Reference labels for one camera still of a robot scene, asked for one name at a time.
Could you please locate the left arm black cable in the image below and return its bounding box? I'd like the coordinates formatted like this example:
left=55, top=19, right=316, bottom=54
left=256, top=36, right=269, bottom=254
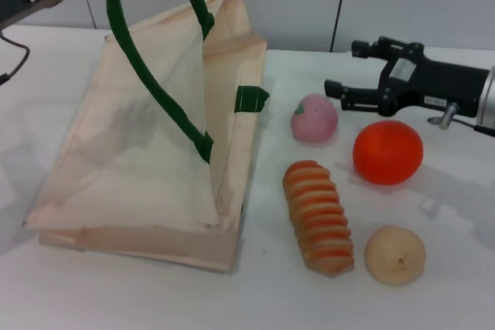
left=0, top=32, right=31, bottom=87

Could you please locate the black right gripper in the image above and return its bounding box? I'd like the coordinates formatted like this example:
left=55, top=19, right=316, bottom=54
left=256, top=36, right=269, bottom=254
left=323, top=36, right=490, bottom=118

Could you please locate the orange toy fruit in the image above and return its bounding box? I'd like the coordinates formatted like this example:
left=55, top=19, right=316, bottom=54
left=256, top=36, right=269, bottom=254
left=352, top=119, right=425, bottom=185

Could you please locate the orange striped ribbed bread roll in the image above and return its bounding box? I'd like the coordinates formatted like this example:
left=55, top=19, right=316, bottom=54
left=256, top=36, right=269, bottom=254
left=282, top=159, right=355, bottom=277

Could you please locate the white handbag with green handles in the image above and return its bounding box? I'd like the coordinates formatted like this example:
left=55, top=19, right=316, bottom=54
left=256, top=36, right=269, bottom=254
left=21, top=0, right=271, bottom=274

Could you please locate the pink toy peach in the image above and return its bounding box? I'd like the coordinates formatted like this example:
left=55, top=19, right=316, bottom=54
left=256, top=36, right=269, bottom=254
left=289, top=92, right=340, bottom=145

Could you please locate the dark vertical background rod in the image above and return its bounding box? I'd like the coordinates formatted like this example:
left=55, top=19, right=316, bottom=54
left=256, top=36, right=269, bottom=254
left=329, top=0, right=351, bottom=53

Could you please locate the right arm cable with plug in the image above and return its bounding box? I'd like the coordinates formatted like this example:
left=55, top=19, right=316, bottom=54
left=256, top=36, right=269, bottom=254
left=426, top=102, right=495, bottom=133

